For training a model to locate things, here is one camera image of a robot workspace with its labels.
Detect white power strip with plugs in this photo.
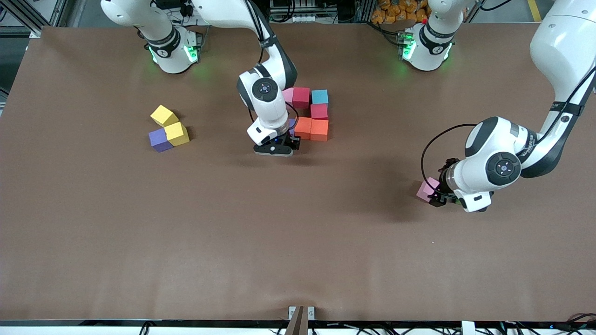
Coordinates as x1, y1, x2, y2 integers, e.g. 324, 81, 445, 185
179, 0, 205, 26

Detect yellow foam cube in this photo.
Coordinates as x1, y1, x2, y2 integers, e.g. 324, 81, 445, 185
164, 121, 190, 147
150, 104, 179, 127

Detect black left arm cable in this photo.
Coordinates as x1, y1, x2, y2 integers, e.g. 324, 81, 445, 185
420, 123, 478, 196

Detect brown tapered post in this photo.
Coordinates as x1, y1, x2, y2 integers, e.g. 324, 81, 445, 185
284, 306, 310, 335

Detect long white power strip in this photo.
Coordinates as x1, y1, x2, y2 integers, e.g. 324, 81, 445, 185
270, 13, 318, 24

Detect grey metal bracket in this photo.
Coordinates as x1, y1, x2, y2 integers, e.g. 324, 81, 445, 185
288, 306, 316, 322

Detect bag of orange fruit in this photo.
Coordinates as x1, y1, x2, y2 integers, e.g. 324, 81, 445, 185
371, 0, 430, 25

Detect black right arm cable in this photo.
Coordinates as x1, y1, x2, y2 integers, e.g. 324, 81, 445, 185
285, 101, 302, 126

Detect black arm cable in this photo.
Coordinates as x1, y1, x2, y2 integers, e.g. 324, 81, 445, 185
285, 101, 302, 126
420, 123, 478, 196

